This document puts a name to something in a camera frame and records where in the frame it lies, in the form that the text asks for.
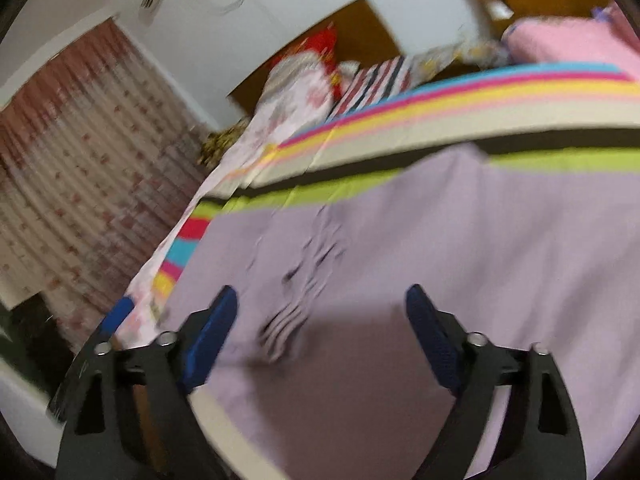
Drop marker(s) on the pink floral quilt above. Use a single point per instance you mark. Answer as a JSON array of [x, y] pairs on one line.
[[290, 105]]

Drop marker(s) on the plaid cloth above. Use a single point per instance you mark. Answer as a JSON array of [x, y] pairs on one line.
[[380, 80]]

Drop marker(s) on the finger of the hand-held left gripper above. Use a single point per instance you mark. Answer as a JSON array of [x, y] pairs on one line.
[[117, 312]]

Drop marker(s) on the leopard print blanket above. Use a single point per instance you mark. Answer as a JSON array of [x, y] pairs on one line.
[[220, 142]]

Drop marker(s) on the nightstand with floral cover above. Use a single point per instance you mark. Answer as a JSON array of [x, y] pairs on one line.
[[475, 52]]

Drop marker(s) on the brown floral curtain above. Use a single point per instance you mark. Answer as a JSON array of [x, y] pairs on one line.
[[75, 160]]

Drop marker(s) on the purple pants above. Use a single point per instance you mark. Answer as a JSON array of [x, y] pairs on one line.
[[400, 240]]

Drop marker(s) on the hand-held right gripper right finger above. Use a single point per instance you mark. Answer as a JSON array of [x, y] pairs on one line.
[[432, 340]]

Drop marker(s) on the colourful striped blanket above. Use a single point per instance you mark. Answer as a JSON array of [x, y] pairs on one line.
[[450, 105]]

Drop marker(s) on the pink bed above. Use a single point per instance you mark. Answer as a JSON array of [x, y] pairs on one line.
[[560, 42]]

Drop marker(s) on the dark furniture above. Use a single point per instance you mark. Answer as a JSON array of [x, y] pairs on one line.
[[35, 340]]

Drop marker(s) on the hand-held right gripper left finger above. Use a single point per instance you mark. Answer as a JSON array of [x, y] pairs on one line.
[[210, 340]]

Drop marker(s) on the red floral pillow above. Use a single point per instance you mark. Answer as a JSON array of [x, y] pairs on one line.
[[325, 42]]

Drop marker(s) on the dark flat wooden headboard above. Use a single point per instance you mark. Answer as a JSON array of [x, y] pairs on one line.
[[365, 25]]

